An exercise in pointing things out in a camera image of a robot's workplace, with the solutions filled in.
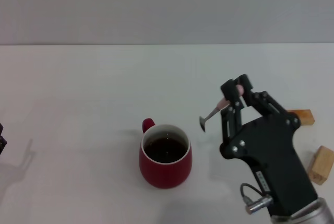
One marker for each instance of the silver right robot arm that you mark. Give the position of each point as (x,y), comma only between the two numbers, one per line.
(313,213)

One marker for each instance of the dark coffee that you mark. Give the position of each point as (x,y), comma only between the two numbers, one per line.
(166,149)

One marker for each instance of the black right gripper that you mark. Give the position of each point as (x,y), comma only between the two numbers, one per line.
(271,151)

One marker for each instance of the plain light wooden block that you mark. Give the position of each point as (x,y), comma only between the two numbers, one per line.
(321,165)

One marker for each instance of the orange stained wooden block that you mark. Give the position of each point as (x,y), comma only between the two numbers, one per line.
(305,117)

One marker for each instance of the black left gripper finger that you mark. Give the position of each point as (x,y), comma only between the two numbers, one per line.
(2,144)
(1,129)

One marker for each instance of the red ceramic cup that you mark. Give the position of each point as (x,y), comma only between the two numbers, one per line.
(164,174)

